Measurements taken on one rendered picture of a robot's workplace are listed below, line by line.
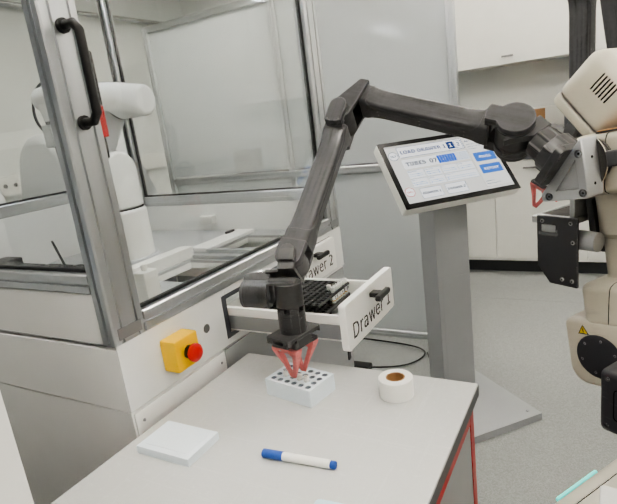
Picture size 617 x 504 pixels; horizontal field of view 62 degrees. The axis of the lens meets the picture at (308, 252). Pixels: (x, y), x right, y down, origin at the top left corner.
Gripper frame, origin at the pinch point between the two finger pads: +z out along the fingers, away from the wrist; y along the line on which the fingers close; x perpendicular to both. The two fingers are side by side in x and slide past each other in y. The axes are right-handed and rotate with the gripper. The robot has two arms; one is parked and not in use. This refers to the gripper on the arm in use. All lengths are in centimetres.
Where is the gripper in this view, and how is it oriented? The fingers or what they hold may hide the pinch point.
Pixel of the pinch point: (298, 370)
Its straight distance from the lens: 111.8
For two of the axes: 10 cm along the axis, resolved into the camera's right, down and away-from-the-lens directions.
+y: -6.2, 2.5, -7.5
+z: 1.1, 9.7, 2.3
